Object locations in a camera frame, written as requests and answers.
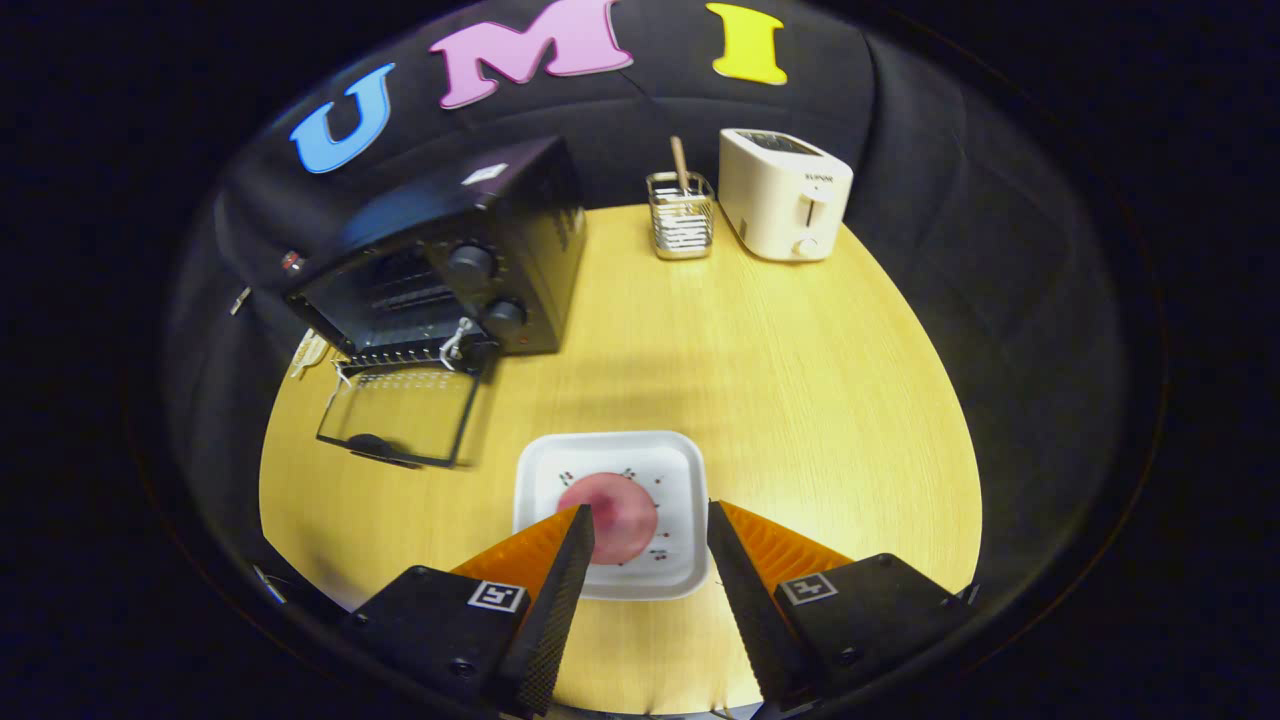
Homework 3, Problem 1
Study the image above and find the metal mesh utensil holder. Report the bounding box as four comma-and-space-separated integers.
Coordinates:
646, 171, 716, 261

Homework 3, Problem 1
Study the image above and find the white square plate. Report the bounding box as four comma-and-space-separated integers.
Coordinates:
513, 431, 711, 602

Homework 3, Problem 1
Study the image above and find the metal wire oven rack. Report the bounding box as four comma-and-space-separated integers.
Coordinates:
340, 340, 491, 373

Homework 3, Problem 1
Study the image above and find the black backdrop cloth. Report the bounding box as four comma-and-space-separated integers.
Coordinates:
165, 0, 1131, 621

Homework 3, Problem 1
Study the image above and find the white coiled cable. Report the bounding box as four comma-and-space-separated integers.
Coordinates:
290, 330, 331, 381

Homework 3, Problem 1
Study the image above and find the black toaster oven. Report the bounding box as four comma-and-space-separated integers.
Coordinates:
282, 135, 589, 471

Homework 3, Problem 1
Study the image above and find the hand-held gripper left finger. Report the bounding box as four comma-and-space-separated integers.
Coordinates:
340, 503, 596, 719

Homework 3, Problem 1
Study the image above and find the white bread toaster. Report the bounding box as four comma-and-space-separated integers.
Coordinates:
717, 128, 854, 264

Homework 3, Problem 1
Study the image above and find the pink round food slice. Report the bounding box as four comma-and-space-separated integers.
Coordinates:
556, 472, 660, 567

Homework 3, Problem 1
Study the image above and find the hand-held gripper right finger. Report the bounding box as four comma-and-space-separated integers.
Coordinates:
706, 499, 981, 719

